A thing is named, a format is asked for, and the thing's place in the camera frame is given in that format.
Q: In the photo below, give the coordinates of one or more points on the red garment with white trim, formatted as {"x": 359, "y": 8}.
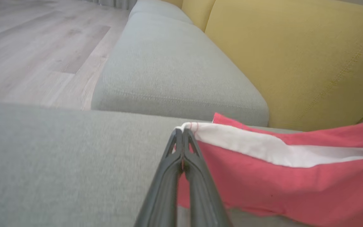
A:
{"x": 279, "y": 189}

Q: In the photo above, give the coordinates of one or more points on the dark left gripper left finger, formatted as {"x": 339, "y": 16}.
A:
{"x": 165, "y": 189}

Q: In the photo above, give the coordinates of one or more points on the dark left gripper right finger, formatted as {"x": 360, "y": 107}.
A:
{"x": 203, "y": 195}

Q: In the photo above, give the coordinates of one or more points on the yellow sofa back cushion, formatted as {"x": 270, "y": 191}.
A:
{"x": 295, "y": 56}
{"x": 173, "y": 2}
{"x": 197, "y": 12}

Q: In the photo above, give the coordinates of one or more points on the large grey ottoman cushion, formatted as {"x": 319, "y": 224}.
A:
{"x": 58, "y": 164}

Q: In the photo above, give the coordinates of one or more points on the grey curtain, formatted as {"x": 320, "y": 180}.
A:
{"x": 115, "y": 3}

